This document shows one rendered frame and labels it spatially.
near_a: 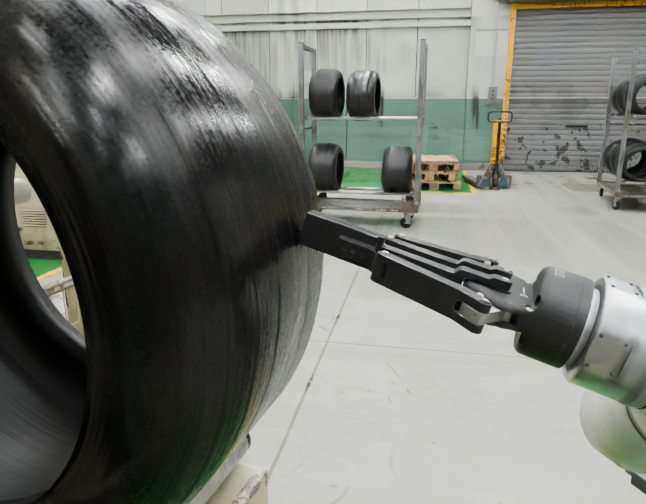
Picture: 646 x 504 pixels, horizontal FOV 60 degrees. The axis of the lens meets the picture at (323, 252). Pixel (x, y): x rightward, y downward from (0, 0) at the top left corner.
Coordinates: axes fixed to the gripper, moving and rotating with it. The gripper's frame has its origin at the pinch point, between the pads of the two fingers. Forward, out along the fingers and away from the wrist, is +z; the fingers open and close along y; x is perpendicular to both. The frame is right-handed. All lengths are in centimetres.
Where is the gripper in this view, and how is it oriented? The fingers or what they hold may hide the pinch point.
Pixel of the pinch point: (340, 239)
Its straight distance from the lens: 48.6
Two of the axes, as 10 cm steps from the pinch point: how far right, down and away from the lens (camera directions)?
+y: -3.3, 2.4, -9.1
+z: -9.1, -3.4, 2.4
